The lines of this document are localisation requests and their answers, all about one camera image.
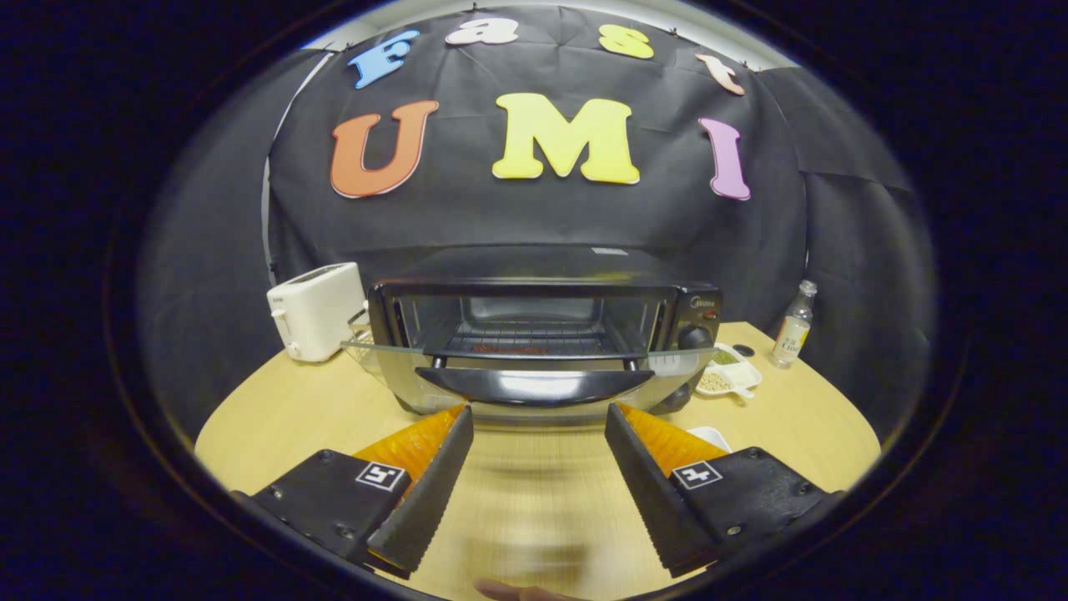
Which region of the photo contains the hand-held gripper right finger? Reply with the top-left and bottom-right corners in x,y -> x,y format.
604,402 -> 835,577

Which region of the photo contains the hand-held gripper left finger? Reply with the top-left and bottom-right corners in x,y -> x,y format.
250,405 -> 475,579

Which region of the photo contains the black toaster oven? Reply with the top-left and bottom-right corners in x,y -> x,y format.
340,245 -> 725,421

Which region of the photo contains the metal oven rack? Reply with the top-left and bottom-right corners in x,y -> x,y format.
442,321 -> 635,356

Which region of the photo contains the white bread toaster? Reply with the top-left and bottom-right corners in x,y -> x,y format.
266,262 -> 369,363

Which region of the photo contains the white rectangular tray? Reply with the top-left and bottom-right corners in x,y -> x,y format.
686,426 -> 733,454

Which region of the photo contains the white divided seasoning dish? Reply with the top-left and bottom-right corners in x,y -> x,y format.
695,342 -> 763,400

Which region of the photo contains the small glass bottle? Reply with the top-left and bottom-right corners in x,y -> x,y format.
769,280 -> 819,370

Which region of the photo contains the small metal wire rack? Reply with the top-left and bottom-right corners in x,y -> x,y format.
347,307 -> 385,372

